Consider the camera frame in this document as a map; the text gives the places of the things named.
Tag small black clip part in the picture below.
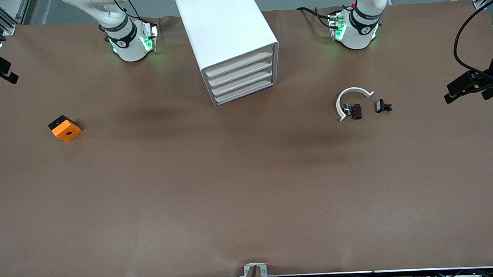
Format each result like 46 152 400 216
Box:
375 99 394 114

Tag orange and black square block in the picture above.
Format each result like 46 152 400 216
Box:
47 114 83 143

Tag dark brown small component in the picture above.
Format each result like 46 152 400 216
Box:
343 102 362 121

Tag white curved ring piece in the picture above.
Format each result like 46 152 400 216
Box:
335 86 375 122

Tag black base cables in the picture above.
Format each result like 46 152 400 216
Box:
296 5 335 30

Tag grey metal bracket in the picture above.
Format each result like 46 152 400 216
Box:
244 262 268 277

